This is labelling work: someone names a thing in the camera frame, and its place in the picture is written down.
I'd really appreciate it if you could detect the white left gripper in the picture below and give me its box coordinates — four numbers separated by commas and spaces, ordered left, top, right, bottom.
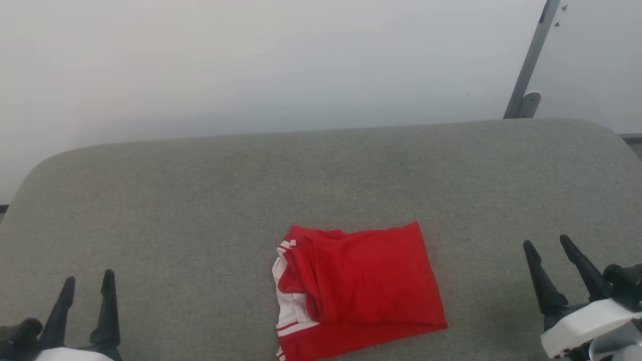
32, 269, 124, 361

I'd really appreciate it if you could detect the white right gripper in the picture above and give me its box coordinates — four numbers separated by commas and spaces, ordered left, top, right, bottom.
523, 234, 642, 359

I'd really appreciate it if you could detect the red and white basketball jersey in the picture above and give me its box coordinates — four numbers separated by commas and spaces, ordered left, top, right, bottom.
272, 221, 449, 361

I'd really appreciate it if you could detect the grey fabric sofa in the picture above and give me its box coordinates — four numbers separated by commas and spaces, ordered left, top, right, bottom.
0, 118, 642, 361

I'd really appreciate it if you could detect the grey metal pole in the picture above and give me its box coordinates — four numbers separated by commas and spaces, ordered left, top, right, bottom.
503, 0, 562, 120

